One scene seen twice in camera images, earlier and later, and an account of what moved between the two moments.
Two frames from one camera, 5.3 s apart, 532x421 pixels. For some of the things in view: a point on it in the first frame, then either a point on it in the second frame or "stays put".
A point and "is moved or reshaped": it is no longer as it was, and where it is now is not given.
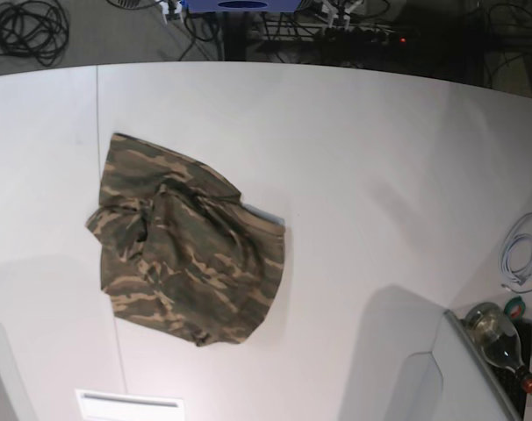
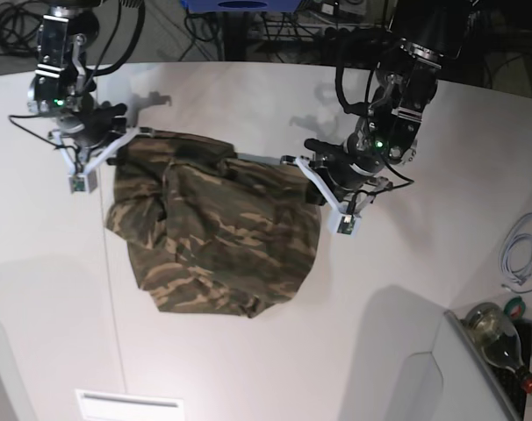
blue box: [242, 6] stays put
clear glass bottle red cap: [498, 340] stays put
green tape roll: [515, 307] stays put
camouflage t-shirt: [180, 254] is moved or reshaped
